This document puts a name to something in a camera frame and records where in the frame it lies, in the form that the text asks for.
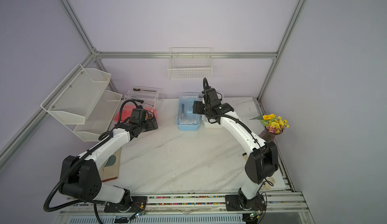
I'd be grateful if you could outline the white clear toolbox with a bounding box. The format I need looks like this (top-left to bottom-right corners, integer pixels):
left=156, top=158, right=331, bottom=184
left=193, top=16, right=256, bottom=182
left=202, top=115, right=223, bottom=129

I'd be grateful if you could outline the pink toolbox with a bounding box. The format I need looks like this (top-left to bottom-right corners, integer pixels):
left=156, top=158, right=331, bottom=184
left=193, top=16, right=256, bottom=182
left=113, top=85, right=164, bottom=123

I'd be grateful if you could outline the blue toolbox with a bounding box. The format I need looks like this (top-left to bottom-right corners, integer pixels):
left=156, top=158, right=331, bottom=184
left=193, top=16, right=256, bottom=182
left=176, top=93, right=201, bottom=131

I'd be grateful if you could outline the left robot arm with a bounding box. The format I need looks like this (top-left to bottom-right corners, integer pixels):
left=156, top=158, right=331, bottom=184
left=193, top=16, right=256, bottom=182
left=43, top=100, right=158, bottom=213

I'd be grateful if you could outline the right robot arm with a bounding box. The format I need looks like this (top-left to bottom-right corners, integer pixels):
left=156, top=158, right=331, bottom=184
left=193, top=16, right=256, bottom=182
left=193, top=78, right=279, bottom=210

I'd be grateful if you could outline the lower white mesh shelf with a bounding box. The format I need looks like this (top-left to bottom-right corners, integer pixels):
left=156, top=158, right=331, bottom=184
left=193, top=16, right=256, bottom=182
left=66, top=90, right=122, bottom=142

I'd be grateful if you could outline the white mesh shelf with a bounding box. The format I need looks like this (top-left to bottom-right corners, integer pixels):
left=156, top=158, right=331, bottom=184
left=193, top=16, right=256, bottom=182
left=41, top=64, right=111, bottom=125
left=66, top=90, right=122, bottom=142

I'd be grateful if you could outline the left beige work glove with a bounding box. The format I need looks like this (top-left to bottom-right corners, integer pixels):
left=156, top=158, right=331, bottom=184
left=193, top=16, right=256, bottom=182
left=99, top=148, right=122, bottom=183

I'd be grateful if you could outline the flower vase bouquet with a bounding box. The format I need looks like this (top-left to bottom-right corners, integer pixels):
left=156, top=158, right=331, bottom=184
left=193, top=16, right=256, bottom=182
left=252, top=114, right=289, bottom=143

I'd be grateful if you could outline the upper white mesh shelf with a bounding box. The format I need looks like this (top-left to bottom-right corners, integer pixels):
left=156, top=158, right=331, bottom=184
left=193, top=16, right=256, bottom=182
left=41, top=64, right=111, bottom=125

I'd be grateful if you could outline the white wire wall basket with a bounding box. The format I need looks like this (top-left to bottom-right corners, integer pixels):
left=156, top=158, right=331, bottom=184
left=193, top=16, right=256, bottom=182
left=168, top=47, right=213, bottom=80

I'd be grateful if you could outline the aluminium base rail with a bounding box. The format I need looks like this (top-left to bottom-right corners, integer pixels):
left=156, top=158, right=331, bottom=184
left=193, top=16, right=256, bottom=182
left=58, top=191, right=310, bottom=216

